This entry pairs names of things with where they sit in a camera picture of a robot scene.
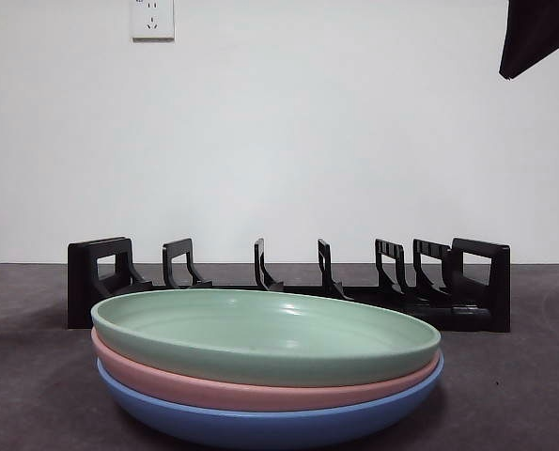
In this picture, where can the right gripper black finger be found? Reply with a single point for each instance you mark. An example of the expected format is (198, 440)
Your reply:
(537, 33)

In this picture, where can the green round plate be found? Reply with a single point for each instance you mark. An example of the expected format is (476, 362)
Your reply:
(260, 333)

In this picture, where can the blue round plate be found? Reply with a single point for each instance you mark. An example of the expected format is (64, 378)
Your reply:
(260, 423)

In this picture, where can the pink round plate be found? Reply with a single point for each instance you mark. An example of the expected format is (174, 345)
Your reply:
(213, 394)

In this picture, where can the black plastic plate rack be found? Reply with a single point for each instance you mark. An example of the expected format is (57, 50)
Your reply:
(476, 315)

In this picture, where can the white wall socket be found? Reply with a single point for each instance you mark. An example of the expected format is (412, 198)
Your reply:
(153, 21)

